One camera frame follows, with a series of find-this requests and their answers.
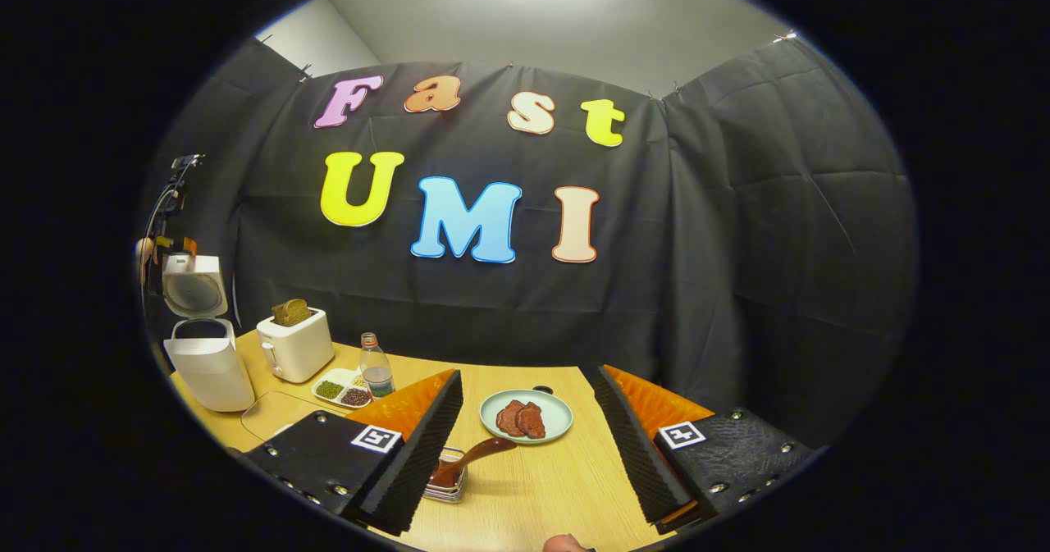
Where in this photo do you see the brown wooden spoon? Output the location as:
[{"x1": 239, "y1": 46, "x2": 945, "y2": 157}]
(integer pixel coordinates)
[{"x1": 430, "y1": 437, "x2": 518, "y2": 489}]

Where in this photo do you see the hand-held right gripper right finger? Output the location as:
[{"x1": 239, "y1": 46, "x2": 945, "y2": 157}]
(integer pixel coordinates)
[{"x1": 591, "y1": 363, "x2": 817, "y2": 535}]

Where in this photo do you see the white divided bean tray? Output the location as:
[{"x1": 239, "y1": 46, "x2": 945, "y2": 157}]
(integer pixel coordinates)
[{"x1": 311, "y1": 367, "x2": 374, "y2": 408}]

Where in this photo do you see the pale green plate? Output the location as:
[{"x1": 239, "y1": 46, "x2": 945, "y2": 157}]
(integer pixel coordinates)
[{"x1": 479, "y1": 389, "x2": 573, "y2": 445}]

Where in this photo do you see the black backdrop cloth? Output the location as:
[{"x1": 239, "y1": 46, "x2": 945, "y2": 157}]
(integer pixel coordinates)
[{"x1": 135, "y1": 35, "x2": 918, "y2": 446}]

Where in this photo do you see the white toaster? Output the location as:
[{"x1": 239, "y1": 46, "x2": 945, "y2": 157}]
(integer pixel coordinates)
[{"x1": 256, "y1": 308, "x2": 335, "y2": 384}]

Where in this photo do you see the white rice cooker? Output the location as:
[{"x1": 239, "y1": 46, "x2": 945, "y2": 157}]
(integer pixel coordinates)
[{"x1": 162, "y1": 253, "x2": 256, "y2": 413}]

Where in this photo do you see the clear plastic bottle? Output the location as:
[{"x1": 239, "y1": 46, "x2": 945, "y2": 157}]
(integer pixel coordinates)
[{"x1": 359, "y1": 332, "x2": 395, "y2": 399}]

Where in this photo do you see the brown bread slice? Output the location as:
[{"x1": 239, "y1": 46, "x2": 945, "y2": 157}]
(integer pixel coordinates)
[{"x1": 272, "y1": 299, "x2": 313, "y2": 328}]

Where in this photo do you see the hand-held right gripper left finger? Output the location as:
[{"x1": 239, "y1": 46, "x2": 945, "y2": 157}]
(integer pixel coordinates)
[{"x1": 244, "y1": 369, "x2": 464, "y2": 536}]

